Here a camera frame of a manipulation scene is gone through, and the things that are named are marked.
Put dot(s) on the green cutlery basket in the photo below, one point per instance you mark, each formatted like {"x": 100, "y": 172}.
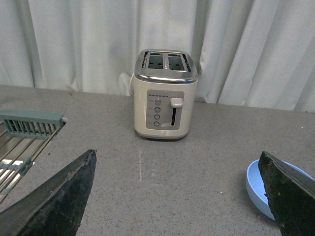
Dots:
{"x": 31, "y": 124}

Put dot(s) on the left gripper black camera-side left finger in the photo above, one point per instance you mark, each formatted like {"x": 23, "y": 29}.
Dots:
{"x": 56, "y": 207}

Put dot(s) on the left gripper black camera-side right finger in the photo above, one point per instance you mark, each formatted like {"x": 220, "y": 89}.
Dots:
{"x": 290, "y": 194}

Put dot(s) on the blue bowl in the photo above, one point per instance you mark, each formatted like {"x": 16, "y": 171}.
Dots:
{"x": 256, "y": 189}

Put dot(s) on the metal dish rack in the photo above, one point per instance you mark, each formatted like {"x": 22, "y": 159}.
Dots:
{"x": 18, "y": 154}

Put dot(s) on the white curtain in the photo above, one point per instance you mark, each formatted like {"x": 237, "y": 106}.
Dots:
{"x": 255, "y": 53}

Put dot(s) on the cream two-slot toaster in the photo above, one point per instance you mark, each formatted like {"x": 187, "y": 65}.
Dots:
{"x": 164, "y": 85}

